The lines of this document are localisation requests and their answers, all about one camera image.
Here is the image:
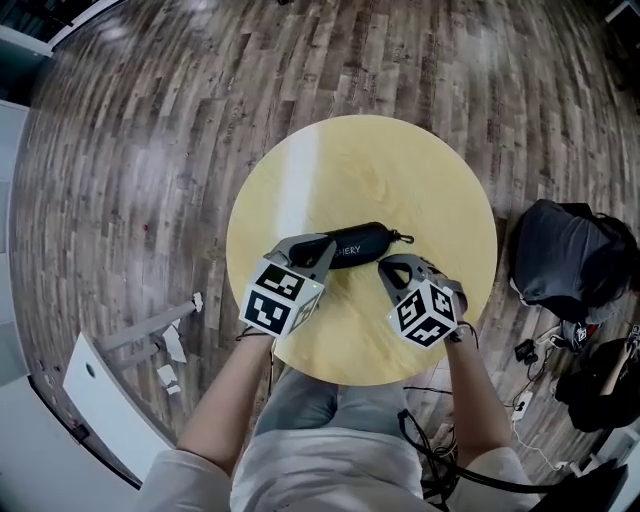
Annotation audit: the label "person's left forearm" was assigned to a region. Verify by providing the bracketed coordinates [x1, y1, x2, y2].
[176, 327, 277, 476]

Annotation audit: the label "black bag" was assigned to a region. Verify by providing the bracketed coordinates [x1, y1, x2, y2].
[553, 337, 640, 433]

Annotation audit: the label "white charging cable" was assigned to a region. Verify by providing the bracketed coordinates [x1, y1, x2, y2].
[509, 409, 576, 474]

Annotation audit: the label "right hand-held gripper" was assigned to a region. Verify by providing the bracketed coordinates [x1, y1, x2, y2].
[377, 253, 470, 348]

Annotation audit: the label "person's grey trousers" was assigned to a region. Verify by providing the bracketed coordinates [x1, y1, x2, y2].
[251, 366, 412, 442]

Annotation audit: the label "thick black cable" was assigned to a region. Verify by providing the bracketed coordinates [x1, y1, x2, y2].
[396, 408, 566, 501]

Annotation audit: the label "grey metal table leg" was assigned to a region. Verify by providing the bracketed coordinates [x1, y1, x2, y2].
[97, 299, 203, 372]

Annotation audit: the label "black glasses case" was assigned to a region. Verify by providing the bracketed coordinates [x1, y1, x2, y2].
[288, 220, 416, 272]

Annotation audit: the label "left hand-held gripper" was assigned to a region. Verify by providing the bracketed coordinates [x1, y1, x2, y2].
[239, 232, 338, 342]

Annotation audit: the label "torn white paper scraps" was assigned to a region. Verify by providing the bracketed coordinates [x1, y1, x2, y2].
[154, 292, 205, 397]

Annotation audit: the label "black power adapter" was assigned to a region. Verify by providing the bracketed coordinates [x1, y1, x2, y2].
[514, 338, 539, 365]

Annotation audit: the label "person's right forearm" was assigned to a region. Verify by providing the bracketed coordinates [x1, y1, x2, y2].
[441, 323, 517, 472]

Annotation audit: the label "person's light shirt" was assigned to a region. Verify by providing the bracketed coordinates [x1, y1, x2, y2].
[134, 427, 551, 512]

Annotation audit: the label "black backpack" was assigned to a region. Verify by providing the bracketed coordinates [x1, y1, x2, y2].
[509, 198, 635, 324]

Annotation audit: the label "white desk panel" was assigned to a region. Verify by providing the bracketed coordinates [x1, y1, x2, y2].
[61, 331, 177, 491]

